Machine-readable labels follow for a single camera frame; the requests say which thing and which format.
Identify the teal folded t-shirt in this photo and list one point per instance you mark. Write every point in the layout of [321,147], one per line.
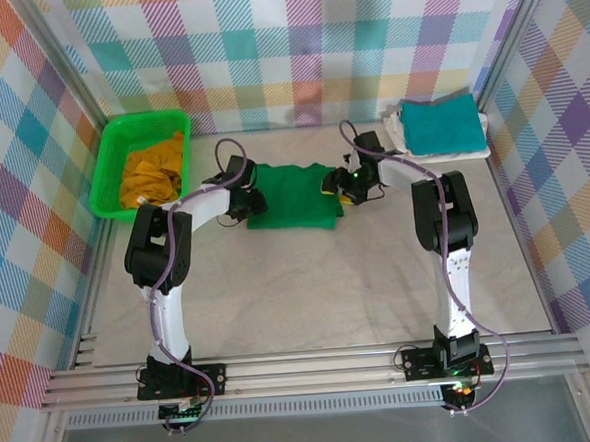
[444,124]

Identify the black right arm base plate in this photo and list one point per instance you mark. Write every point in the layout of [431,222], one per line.
[416,364]

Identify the mustard yellow t-shirt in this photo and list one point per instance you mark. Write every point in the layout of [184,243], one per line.
[147,177]

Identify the green t-shirt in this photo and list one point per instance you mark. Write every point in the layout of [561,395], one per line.
[293,196]

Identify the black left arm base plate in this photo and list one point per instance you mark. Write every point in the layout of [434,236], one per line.
[214,378]

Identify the grey folded t-shirt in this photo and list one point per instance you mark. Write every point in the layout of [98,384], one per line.
[455,94]

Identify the grey metal panel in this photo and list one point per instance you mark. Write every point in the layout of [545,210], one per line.
[313,437]

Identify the white folded t-shirt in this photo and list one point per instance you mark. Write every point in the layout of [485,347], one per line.
[446,157]

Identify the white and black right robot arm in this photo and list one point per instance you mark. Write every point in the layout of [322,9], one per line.
[456,281]

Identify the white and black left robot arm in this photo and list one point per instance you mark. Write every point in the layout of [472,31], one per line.
[170,314]

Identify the green plastic basket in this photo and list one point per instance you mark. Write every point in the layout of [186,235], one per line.
[103,162]

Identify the aluminium frame post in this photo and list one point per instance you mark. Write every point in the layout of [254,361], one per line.
[514,32]
[60,60]

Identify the aluminium mounting rail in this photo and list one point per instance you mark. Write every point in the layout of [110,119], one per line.
[309,373]

